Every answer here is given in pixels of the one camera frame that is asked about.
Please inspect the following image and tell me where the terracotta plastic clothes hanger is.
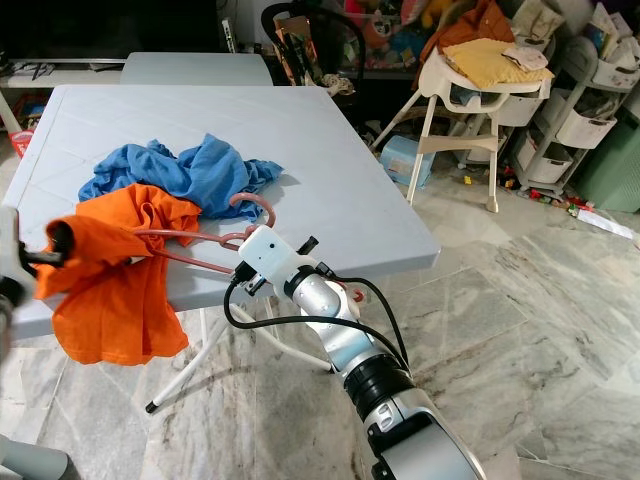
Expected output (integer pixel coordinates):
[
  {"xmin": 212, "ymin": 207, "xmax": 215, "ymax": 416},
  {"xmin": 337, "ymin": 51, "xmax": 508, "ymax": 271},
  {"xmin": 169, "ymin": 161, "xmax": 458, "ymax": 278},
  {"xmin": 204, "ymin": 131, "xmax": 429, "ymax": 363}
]
[{"xmin": 140, "ymin": 192, "xmax": 276, "ymax": 281}]

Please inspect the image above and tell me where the orange printed t-shirt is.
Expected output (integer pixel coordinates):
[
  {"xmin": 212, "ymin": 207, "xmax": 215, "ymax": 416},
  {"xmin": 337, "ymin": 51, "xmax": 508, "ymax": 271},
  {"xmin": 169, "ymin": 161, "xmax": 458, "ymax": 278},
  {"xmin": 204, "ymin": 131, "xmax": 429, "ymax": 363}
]
[{"xmin": 35, "ymin": 185, "xmax": 203, "ymax": 366}]

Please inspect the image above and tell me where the red white carton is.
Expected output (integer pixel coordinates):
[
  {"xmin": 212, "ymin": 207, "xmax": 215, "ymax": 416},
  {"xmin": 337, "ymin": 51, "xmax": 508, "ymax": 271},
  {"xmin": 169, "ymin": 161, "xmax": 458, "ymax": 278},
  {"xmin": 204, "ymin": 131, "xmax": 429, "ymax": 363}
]
[{"xmin": 10, "ymin": 130, "xmax": 33, "ymax": 159}]

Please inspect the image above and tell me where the blue crumpled cloth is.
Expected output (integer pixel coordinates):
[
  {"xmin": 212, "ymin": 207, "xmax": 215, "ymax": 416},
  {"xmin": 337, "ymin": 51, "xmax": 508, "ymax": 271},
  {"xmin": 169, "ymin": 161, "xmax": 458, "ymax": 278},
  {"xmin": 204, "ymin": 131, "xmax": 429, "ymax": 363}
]
[{"xmin": 78, "ymin": 133, "xmax": 283, "ymax": 221}]

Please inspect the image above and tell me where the white low tv shelf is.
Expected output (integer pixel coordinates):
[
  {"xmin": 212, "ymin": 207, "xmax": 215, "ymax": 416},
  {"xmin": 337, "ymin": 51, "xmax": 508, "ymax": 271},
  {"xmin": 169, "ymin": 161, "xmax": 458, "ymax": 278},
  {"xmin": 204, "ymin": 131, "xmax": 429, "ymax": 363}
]
[{"xmin": 0, "ymin": 55, "xmax": 126, "ymax": 89}]

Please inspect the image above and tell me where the light blue plastic box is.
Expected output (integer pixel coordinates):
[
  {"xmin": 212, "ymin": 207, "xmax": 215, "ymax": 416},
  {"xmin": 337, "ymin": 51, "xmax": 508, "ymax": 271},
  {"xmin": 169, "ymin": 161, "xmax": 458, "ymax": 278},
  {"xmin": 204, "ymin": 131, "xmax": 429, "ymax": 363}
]
[{"xmin": 382, "ymin": 135, "xmax": 436, "ymax": 189}]

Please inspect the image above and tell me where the black television screen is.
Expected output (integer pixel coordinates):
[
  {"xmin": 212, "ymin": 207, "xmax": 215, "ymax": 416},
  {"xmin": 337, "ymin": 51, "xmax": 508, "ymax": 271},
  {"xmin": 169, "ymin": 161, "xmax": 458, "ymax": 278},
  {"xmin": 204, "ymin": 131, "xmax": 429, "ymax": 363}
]
[{"xmin": 0, "ymin": 0, "xmax": 221, "ymax": 56}]

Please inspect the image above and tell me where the white beige baby high chair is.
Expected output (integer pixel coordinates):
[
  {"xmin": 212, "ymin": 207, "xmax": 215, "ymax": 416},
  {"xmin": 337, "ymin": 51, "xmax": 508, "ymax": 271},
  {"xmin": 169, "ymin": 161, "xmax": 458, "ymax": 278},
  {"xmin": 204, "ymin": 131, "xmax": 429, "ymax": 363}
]
[{"xmin": 370, "ymin": 45, "xmax": 556, "ymax": 213}]

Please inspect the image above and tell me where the yellow folded cloth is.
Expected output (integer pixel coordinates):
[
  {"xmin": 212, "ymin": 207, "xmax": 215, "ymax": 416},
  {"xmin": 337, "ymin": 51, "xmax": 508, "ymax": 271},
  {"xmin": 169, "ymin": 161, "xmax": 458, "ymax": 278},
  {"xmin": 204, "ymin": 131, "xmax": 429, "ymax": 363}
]
[{"xmin": 442, "ymin": 38, "xmax": 556, "ymax": 91}]

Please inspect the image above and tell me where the rust orange garment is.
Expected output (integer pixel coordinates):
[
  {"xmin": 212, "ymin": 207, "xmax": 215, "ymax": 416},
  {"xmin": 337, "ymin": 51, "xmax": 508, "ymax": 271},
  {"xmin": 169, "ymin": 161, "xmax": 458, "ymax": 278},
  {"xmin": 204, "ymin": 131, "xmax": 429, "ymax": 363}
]
[{"xmin": 420, "ymin": 0, "xmax": 516, "ymax": 61}]

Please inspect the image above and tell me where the white paper sheet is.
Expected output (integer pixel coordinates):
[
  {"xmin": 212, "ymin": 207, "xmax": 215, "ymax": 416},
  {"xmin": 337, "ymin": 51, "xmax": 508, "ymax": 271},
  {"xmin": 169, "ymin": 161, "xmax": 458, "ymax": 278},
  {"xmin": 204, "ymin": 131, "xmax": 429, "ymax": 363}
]
[{"xmin": 573, "ymin": 207, "xmax": 638, "ymax": 241}]

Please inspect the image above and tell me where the white drawer trolley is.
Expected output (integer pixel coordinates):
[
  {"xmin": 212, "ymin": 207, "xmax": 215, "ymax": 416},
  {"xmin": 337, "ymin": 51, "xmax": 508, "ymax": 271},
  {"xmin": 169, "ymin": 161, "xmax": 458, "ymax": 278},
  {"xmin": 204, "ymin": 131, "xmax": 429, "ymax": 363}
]
[{"xmin": 510, "ymin": 35, "xmax": 640, "ymax": 196}]

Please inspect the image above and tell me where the green plastic bin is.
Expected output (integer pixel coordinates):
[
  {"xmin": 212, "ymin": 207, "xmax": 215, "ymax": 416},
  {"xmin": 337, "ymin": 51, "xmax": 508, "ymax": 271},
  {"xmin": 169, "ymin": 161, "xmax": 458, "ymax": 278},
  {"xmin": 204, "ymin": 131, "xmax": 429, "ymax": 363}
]
[{"xmin": 570, "ymin": 120, "xmax": 640, "ymax": 213}]

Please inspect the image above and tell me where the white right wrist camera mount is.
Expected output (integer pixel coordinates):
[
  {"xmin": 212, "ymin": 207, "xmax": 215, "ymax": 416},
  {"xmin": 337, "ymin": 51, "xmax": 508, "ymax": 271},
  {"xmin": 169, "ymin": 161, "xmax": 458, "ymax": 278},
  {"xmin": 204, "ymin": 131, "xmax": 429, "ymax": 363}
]
[{"xmin": 238, "ymin": 225, "xmax": 316, "ymax": 291}]

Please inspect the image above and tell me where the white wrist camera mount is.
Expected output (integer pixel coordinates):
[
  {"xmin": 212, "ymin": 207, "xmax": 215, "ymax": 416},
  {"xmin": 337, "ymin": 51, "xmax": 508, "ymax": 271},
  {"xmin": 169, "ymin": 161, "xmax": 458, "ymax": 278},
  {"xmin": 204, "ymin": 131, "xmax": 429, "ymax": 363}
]
[
  {"xmin": 238, "ymin": 225, "xmax": 316, "ymax": 291},
  {"xmin": 0, "ymin": 205, "xmax": 29, "ymax": 281}
]

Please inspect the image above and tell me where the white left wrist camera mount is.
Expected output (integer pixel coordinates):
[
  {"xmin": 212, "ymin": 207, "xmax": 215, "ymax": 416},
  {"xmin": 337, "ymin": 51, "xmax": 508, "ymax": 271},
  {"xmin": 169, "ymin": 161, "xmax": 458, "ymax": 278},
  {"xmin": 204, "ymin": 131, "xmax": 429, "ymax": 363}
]
[{"xmin": 0, "ymin": 205, "xmax": 29, "ymax": 281}]

